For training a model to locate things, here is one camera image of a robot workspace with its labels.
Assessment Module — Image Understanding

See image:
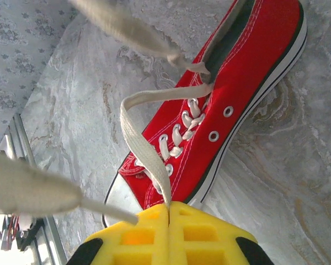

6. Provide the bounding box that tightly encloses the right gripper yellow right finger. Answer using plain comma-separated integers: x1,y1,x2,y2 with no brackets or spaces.
169,200,275,265

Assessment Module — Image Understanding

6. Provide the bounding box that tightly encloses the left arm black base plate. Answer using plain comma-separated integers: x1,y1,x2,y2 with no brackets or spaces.
0,215,45,252

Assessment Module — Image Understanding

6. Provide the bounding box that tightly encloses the white shoelace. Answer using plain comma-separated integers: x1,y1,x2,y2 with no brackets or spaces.
0,0,215,226

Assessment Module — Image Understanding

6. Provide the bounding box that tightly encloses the aluminium mounting rail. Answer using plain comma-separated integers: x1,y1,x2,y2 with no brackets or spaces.
0,113,68,265

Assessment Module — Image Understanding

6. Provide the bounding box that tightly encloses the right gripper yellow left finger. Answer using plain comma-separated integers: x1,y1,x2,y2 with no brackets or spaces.
66,204,169,265

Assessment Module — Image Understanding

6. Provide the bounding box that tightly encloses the red canvas sneaker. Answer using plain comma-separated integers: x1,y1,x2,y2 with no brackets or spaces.
101,0,308,230

